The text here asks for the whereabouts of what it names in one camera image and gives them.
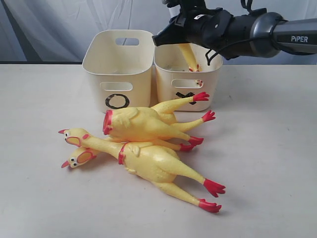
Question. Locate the blue-grey backdrop curtain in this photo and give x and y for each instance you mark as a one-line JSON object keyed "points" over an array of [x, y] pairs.
{"points": [[61, 30]]}

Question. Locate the cream bin marked O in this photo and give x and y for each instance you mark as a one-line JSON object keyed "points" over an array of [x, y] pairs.
{"points": [[118, 65]]}

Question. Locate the headless yellow rubber chicken body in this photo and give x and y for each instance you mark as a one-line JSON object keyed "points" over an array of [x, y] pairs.
{"points": [[142, 124]]}

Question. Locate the yellow rubber chicken front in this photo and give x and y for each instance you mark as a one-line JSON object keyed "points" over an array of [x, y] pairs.
{"points": [[157, 164]]}

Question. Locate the broken chicken head with tube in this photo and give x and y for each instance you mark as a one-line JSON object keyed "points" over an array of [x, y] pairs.
{"points": [[189, 57]]}

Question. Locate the cream bin marked X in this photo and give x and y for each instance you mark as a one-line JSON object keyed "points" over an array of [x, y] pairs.
{"points": [[175, 81]]}

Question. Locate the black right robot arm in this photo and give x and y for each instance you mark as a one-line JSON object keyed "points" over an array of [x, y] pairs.
{"points": [[259, 33]]}

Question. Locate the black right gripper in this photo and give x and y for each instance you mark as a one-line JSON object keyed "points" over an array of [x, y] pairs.
{"points": [[187, 25]]}

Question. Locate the yellow rubber chicken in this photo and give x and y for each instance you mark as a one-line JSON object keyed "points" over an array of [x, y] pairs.
{"points": [[167, 108], [157, 164]]}

